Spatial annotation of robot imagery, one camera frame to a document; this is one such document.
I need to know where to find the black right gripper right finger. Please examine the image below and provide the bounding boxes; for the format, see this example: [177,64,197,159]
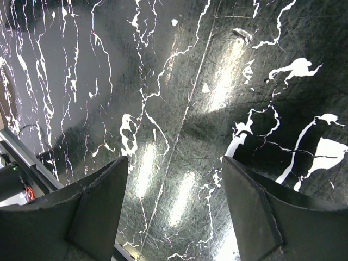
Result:
[222,156,283,260]

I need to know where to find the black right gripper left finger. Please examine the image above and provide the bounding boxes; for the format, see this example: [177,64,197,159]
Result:
[66,156,128,260]

